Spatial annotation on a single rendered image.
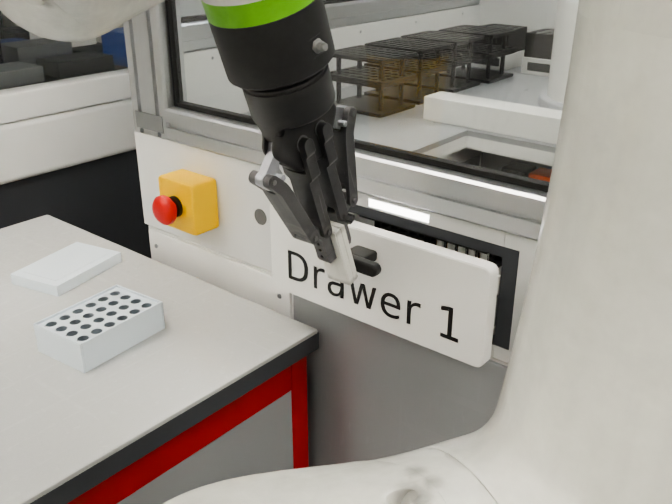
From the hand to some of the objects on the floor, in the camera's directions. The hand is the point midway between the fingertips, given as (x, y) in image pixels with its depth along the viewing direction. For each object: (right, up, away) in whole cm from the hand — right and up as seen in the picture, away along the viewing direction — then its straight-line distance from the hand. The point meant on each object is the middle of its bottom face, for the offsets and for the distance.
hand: (336, 252), depth 75 cm
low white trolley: (-45, -80, +47) cm, 103 cm away
